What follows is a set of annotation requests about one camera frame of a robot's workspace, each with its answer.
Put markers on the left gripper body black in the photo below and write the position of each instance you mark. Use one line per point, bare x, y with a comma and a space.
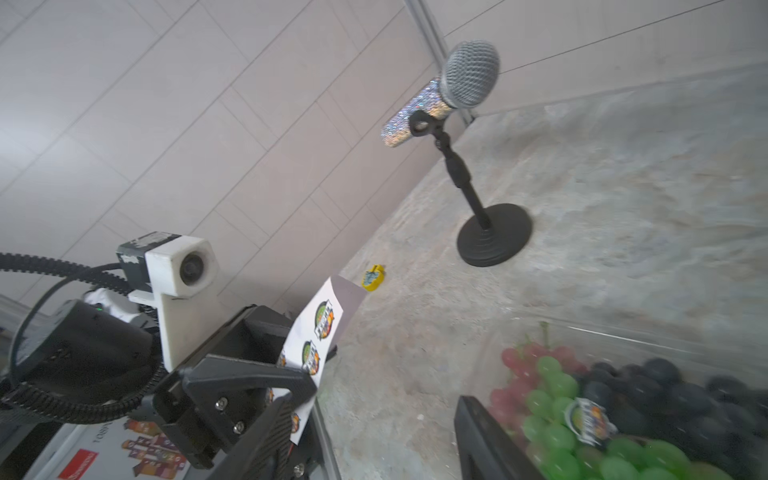
256, 334

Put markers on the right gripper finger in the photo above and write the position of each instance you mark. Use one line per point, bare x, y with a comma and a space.
485, 450

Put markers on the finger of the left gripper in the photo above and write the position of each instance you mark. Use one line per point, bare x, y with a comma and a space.
248, 406

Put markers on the round fruit sticker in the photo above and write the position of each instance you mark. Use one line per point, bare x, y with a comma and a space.
589, 422

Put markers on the white sticker sheet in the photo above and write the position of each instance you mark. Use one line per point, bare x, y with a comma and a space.
319, 327

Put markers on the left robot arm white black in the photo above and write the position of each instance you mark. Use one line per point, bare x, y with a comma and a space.
86, 366

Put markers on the white toy block bucket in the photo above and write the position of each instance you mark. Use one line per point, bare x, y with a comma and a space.
120, 449

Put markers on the clear grape box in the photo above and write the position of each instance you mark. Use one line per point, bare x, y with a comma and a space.
684, 410

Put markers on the yellow round toy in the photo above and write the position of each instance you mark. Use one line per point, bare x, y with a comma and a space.
373, 278

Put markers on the black microphone stand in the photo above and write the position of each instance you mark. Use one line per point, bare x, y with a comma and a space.
493, 234

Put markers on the glitter microphone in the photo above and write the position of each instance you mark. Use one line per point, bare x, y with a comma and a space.
466, 79

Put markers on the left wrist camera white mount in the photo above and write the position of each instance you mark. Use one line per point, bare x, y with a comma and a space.
175, 275

